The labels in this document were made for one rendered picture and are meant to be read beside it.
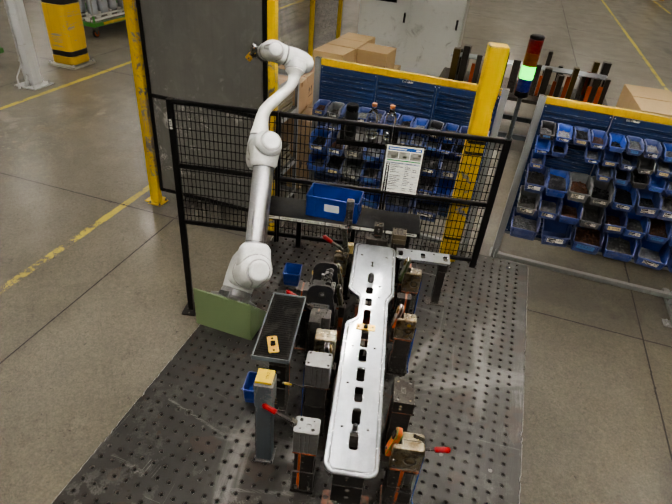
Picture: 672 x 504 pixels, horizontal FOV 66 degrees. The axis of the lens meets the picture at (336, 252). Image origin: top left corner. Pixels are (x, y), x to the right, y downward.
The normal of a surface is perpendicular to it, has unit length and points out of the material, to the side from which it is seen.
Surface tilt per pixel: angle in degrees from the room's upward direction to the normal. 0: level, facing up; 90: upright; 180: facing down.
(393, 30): 90
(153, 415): 0
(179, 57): 91
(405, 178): 90
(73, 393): 0
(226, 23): 89
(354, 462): 0
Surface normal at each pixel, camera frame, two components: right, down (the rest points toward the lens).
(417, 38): -0.32, 0.52
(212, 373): 0.08, -0.82
